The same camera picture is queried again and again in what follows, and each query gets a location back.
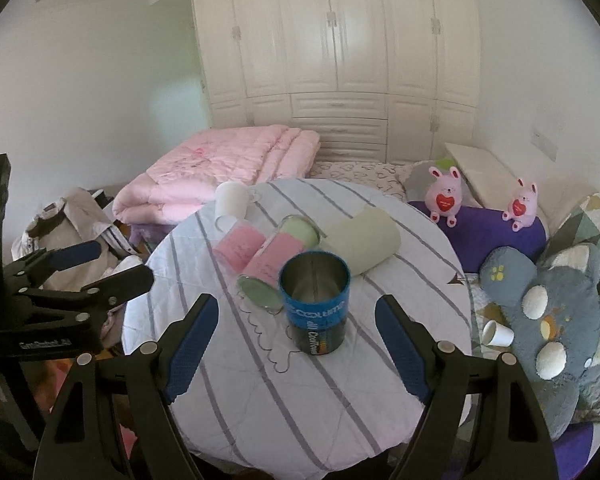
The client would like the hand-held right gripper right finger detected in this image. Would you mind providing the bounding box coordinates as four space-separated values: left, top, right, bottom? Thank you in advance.
374 294 561 480

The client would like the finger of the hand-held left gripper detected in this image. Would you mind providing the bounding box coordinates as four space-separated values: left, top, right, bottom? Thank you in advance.
2 239 104 292
19 263 155 322

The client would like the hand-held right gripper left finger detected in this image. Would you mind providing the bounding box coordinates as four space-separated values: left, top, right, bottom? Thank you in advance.
32 292 220 480

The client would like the blue metal tin cup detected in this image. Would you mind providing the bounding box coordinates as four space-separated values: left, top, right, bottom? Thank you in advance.
278 253 351 357

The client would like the white paper cup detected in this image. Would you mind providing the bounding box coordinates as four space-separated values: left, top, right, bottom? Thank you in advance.
481 319 515 348

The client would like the pink lined glass cup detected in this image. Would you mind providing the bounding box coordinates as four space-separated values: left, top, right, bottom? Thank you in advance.
212 225 267 274
237 232 306 312

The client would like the green lined glass cup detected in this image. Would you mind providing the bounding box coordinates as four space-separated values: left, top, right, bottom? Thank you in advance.
279 214 327 252

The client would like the beige bag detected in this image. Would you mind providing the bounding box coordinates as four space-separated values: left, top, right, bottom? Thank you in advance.
12 187 142 292

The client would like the pale green cylinder can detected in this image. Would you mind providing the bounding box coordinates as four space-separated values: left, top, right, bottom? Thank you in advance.
320 208 402 277

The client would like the purple pillow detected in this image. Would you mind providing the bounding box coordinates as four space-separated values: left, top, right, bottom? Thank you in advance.
407 201 550 274

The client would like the white mug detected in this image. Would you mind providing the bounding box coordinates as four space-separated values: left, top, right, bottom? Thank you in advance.
214 181 262 233

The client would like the pink folded quilt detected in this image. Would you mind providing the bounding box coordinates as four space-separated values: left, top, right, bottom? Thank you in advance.
111 125 322 226

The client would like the large pink bunny plush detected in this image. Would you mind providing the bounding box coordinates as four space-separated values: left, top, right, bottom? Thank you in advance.
425 165 465 231

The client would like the grey koala plush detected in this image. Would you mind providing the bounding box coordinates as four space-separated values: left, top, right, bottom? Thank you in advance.
480 242 600 441

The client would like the heart print bedsheet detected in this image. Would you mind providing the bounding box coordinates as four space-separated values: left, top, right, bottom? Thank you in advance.
307 160 412 202

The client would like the small pink bunny plush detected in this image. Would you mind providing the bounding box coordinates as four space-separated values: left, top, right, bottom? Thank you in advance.
502 177 540 232

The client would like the cream flat cushion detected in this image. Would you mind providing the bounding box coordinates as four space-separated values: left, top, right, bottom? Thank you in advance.
444 142 597 222

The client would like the triangle pattern quilt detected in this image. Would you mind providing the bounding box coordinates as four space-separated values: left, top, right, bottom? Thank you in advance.
535 192 600 302

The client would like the cream wardrobe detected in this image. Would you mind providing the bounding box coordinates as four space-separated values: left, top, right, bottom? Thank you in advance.
187 0 482 167

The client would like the white wall socket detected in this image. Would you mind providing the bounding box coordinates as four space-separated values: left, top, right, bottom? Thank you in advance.
531 130 559 159

